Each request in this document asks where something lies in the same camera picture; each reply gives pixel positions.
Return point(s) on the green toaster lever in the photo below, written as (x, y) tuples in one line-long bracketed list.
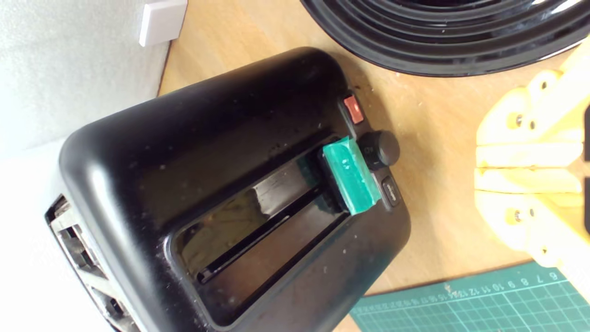
[(352, 177)]

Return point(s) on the black two-slot toaster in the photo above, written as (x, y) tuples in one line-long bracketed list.
[(207, 147)]

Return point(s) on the green cutting mat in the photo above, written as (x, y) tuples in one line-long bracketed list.
[(484, 304)]

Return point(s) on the black round plate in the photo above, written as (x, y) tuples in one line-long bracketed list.
[(438, 41)]

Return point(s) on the white wall clip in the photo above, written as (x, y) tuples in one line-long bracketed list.
[(161, 20)]

